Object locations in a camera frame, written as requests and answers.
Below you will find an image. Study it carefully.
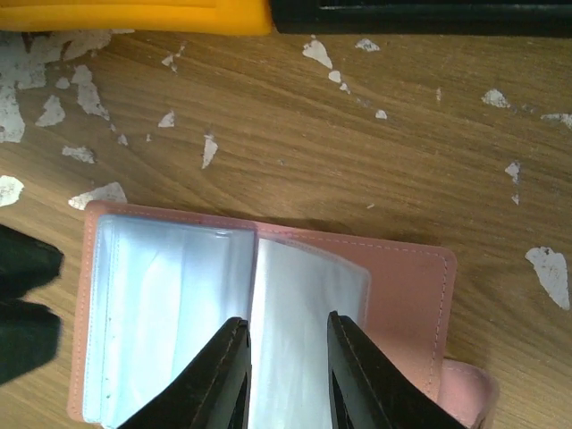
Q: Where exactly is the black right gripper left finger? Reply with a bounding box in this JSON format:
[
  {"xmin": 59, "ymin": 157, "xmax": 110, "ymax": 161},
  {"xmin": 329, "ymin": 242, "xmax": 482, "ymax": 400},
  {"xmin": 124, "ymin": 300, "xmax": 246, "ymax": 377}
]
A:
[{"xmin": 122, "ymin": 317, "xmax": 251, "ymax": 429}]

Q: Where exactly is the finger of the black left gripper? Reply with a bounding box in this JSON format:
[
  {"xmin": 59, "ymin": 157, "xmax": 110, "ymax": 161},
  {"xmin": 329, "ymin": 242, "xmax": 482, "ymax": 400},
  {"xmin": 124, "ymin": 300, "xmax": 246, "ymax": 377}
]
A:
[
  {"xmin": 1, "ymin": 225, "xmax": 63, "ymax": 299},
  {"xmin": 0, "ymin": 299, "xmax": 62, "ymax": 384}
]

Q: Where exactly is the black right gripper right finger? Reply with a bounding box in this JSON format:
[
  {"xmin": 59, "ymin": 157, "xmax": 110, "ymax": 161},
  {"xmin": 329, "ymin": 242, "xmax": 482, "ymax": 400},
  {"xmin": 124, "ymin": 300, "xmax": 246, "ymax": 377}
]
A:
[{"xmin": 327, "ymin": 311, "xmax": 463, "ymax": 429}]

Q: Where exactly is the pink leather card holder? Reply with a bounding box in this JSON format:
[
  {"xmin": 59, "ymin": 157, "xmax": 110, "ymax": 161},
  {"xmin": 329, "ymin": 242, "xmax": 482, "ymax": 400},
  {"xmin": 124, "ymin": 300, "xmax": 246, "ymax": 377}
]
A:
[{"xmin": 68, "ymin": 201, "xmax": 499, "ymax": 428}]

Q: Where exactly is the black bin with teal cards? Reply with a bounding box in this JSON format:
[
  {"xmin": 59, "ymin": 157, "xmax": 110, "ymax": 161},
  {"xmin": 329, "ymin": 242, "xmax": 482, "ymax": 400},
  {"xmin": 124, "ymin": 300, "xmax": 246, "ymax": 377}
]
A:
[{"xmin": 269, "ymin": 0, "xmax": 571, "ymax": 38}]

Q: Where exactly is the yellow plastic bin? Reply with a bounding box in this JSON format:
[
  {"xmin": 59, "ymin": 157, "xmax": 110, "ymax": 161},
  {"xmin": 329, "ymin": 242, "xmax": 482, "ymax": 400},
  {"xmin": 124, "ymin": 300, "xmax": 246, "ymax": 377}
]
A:
[{"xmin": 1, "ymin": 0, "xmax": 273, "ymax": 36}]

